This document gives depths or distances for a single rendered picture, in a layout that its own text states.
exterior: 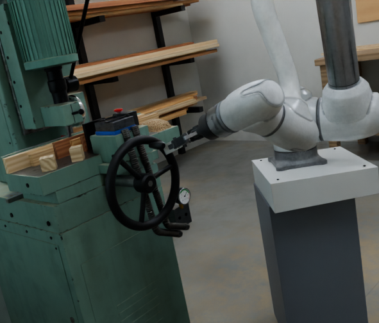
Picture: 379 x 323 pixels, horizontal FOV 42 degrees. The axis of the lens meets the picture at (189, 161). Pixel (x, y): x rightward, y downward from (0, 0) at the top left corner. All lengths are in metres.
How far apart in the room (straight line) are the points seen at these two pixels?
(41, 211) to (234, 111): 0.71
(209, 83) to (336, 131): 3.93
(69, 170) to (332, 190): 0.85
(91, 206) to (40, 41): 0.54
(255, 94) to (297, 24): 3.70
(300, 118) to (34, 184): 0.78
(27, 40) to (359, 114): 1.08
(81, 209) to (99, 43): 3.31
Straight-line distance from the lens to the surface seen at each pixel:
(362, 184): 1.72
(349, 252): 1.88
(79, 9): 4.06
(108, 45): 4.83
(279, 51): 1.40
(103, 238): 1.65
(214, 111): 1.29
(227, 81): 5.42
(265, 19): 1.42
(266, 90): 1.19
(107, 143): 1.57
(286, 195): 1.66
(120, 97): 4.86
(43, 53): 1.65
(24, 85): 1.77
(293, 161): 1.79
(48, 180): 1.52
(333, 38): 1.62
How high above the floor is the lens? 1.21
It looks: 14 degrees down
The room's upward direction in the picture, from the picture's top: 11 degrees counter-clockwise
